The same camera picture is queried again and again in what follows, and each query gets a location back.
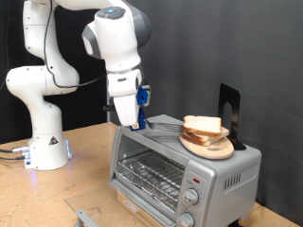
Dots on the silver metal pole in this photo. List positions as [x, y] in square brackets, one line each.
[108, 118]

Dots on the black metal bookend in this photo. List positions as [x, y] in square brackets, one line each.
[228, 97]

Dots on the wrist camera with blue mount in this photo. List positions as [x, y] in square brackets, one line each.
[142, 96]

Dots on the metal spatula with blue block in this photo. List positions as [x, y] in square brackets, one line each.
[164, 121]

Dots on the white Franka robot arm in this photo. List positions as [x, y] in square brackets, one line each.
[41, 82]

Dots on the silver toaster oven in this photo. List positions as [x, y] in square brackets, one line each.
[221, 176]

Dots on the round wooden cutting board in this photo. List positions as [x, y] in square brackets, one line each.
[214, 151]

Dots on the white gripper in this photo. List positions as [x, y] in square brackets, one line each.
[126, 108]

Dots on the black backdrop curtain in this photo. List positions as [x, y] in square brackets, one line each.
[88, 104]

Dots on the dark grey backdrop curtain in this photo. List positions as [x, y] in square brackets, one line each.
[221, 47]

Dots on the silver oven knob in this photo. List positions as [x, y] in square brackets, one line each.
[191, 196]
[186, 220]

